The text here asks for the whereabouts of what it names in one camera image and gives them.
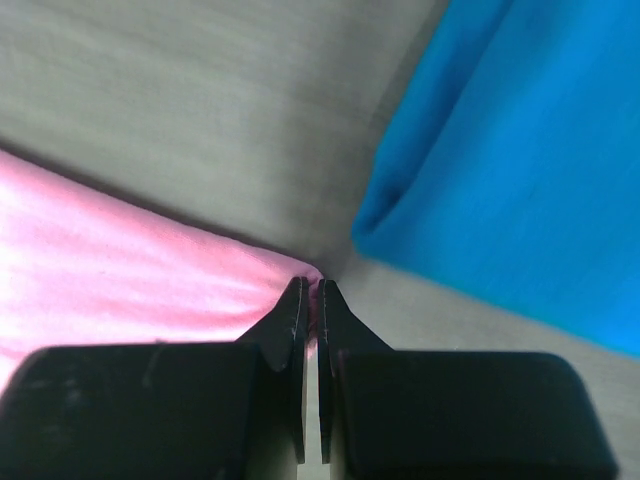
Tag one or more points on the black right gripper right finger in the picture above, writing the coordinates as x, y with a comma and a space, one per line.
411, 414

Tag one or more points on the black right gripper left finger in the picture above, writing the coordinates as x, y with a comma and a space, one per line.
208, 410

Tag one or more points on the pink t shirt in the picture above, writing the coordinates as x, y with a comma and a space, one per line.
79, 267

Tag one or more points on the folded blue t shirt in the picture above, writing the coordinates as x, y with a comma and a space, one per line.
510, 170

